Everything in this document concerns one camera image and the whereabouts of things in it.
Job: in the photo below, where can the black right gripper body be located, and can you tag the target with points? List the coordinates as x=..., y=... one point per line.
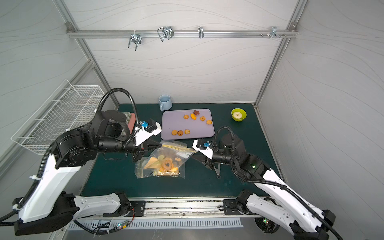
x=208, y=159

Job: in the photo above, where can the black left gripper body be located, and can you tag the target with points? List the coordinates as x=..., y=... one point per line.
x=141, y=148

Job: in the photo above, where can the lavender plastic tray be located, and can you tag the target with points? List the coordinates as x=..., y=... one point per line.
x=174, y=120

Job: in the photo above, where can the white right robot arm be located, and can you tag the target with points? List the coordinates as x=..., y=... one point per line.
x=283, y=207

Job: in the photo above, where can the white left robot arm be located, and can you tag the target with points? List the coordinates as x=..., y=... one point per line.
x=46, y=207

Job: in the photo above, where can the clear zip bag with duck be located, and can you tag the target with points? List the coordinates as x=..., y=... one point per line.
x=150, y=171

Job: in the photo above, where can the pink tray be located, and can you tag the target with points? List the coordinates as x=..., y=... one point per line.
x=131, y=120

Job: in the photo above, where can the green plastic bowl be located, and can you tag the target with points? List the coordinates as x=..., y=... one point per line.
x=239, y=110

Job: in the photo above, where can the light blue ceramic mug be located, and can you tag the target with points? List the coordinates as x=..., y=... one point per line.
x=165, y=103

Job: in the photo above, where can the white vent strip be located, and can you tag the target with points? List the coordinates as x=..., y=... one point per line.
x=152, y=224

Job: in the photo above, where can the metal hook clamp left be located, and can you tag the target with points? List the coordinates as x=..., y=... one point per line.
x=135, y=40

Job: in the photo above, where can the metal hook clamp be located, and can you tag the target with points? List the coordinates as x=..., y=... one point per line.
x=273, y=34
x=135, y=40
x=165, y=32

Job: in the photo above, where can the metal hook clamp middle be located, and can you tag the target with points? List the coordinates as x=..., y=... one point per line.
x=165, y=32

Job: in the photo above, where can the metal hook small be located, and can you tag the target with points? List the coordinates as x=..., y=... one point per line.
x=201, y=32

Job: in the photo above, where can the metal hook clamp right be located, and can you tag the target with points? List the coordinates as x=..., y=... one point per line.
x=273, y=34

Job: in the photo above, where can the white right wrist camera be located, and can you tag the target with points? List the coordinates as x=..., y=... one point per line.
x=203, y=146

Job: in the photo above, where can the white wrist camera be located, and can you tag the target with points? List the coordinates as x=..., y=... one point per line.
x=203, y=146
x=146, y=130

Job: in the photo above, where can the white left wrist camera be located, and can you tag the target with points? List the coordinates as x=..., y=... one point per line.
x=146, y=130

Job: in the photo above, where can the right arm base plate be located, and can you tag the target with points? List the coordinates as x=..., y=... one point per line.
x=232, y=207

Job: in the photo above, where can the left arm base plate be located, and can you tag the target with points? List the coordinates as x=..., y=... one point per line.
x=138, y=208

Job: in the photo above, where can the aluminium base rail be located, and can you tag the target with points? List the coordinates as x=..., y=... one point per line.
x=186, y=207

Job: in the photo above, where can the white wire basket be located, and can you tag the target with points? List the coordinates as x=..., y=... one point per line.
x=68, y=107

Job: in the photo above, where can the aluminium top rail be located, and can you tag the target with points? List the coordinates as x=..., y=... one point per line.
x=179, y=34

